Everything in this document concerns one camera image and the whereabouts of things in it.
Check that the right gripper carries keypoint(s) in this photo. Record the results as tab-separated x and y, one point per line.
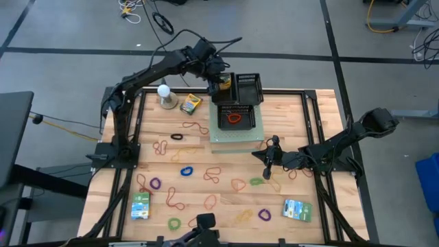
286	160

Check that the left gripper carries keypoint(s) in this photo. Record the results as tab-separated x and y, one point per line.
215	67

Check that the black slotted plastic basket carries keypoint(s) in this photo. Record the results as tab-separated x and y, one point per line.
249	91
247	121
223	97

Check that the Crayola crayon box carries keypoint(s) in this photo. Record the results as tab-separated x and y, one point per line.
191	104
140	206
225	82

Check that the yellow rubber band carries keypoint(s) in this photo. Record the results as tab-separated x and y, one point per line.
183	150
276	187
244	216

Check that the red rubber band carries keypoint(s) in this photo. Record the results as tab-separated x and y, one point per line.
139	180
291	176
203	129
168	199
160	147
190	223
212	175

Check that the red spiral coil band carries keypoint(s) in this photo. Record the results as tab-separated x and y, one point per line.
234	122

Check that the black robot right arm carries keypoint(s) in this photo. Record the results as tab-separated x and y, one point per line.
343	140

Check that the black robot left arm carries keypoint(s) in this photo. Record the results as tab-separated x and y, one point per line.
151	70

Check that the dark grey desk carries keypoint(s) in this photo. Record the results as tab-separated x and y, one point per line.
13	130

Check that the sage green perforated metal shelf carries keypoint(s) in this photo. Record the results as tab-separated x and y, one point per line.
236	135

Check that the white light bulb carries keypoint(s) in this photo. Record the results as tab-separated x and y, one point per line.
164	91

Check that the green card pack right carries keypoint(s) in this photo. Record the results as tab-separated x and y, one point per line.
297	210

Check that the black spiral coil band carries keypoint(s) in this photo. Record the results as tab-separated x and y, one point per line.
171	136

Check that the black boxy object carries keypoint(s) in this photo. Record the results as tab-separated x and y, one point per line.
205	221

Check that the grey metal floor bar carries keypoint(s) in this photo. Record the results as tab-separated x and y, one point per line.
415	114

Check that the blue plastic bin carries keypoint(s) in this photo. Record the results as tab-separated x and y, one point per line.
428	182

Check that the black round knob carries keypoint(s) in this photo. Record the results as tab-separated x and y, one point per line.
37	119

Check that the grey metal table leg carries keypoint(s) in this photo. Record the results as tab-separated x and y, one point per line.
411	23

